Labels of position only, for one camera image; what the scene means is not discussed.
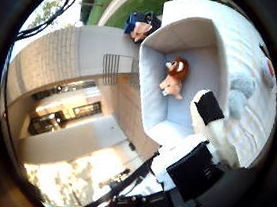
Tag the white striped tablecloth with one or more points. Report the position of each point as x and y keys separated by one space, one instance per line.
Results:
x=240 y=38

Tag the person in blue clothes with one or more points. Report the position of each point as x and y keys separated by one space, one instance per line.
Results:
x=140 y=30

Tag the grey toy with orange cap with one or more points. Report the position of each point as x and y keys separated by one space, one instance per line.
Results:
x=269 y=69

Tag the grey fluffy plush toy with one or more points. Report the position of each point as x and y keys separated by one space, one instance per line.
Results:
x=243 y=85

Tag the orange lion plush toy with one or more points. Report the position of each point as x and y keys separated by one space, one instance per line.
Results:
x=177 y=74

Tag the black tripod stand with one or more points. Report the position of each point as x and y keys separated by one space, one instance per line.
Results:
x=137 y=174

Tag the white fabric container box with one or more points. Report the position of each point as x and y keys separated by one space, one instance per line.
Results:
x=153 y=95

